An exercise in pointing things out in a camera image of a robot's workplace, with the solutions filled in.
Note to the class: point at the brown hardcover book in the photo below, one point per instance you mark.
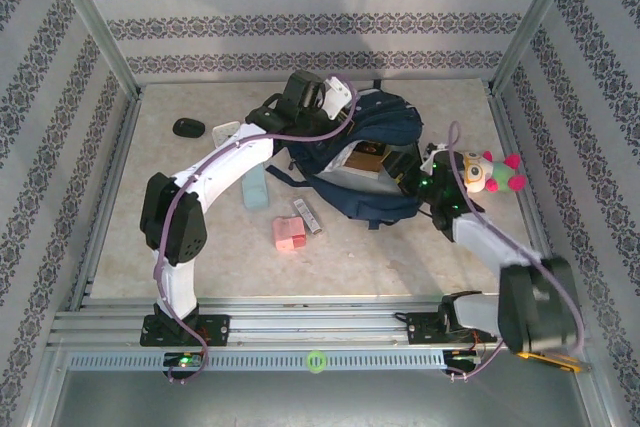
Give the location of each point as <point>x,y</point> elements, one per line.
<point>367,159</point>

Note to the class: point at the navy blue backpack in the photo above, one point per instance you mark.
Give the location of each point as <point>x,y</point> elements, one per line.
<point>380,122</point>

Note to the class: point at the light blue pencil case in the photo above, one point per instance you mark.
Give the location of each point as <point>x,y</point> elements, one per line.
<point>255,192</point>

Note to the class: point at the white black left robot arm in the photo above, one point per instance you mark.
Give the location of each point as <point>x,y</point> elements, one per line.
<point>220,172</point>

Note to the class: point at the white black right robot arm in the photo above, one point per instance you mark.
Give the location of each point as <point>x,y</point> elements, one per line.
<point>475,242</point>

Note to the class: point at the white green pink plush toy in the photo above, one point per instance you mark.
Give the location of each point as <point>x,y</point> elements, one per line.
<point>480,172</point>

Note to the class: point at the white square alarm clock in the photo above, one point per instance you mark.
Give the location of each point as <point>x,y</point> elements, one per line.
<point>225,132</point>

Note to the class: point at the small silver white carton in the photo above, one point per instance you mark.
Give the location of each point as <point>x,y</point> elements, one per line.
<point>307,217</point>

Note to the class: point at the black computer mouse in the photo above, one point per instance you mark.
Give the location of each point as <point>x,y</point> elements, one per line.
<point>189,128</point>

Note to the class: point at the pink plastic box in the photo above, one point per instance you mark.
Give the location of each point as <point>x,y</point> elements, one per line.
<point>287,234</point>

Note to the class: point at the small circuit board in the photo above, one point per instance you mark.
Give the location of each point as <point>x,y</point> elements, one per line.
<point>182,361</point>
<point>462,358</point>

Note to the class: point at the yellow utility knife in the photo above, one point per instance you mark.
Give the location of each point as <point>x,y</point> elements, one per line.
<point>545,360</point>

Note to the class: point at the gray metal base panel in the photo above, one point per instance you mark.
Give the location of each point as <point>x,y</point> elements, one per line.
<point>320,402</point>

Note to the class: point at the aluminium side rail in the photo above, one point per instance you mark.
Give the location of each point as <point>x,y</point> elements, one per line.
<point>502,122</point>
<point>122,157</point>

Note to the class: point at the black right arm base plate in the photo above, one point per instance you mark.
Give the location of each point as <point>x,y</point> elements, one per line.
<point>425,329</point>

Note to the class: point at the aluminium front rail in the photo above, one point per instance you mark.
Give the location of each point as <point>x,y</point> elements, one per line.
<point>320,322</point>

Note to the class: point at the aluminium frame post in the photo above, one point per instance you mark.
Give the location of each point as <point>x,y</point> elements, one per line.
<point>94,22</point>
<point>536,22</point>

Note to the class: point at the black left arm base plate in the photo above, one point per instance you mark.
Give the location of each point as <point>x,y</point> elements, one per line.
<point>215,329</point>

